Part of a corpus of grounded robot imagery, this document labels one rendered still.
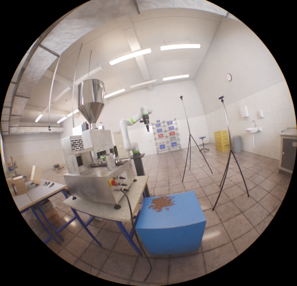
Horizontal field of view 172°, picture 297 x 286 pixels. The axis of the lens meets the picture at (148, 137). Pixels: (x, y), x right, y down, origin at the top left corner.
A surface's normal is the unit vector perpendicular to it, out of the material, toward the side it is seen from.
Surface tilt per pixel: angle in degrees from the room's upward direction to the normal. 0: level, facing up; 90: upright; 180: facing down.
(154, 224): 0
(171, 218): 0
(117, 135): 90
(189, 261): 0
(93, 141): 90
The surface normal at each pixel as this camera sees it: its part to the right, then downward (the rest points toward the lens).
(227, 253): -0.20, -0.98
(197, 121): -0.16, 0.04
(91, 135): 0.97, -0.19
